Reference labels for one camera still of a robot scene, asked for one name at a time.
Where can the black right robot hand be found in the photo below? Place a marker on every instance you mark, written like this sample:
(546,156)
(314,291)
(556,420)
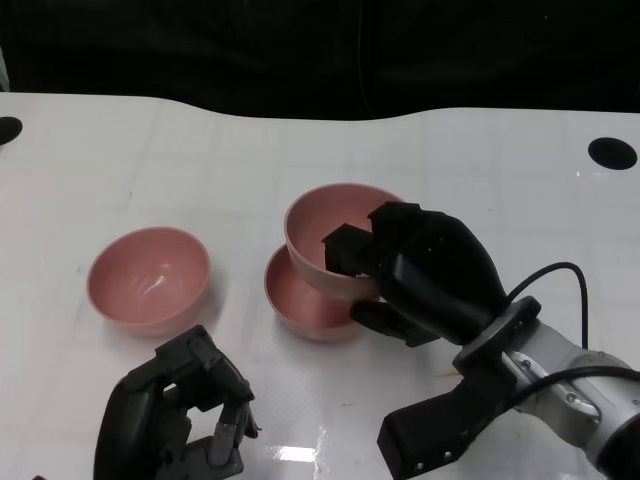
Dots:
(440,270)

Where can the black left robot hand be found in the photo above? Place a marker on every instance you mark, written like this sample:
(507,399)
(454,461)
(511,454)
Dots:
(130,420)

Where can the pink plastic bowl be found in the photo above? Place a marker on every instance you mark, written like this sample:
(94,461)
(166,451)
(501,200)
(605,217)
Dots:
(147,280)
(320,220)
(300,310)

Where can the black round table grommet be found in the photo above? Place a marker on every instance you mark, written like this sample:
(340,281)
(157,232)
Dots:
(612,153)
(9,130)

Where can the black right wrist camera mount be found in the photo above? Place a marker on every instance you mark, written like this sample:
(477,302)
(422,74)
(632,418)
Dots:
(430,430)

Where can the white object at edge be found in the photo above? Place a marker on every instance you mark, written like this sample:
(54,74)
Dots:
(4,67)

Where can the small orange sliver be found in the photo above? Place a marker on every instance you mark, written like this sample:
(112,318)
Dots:
(443,373)

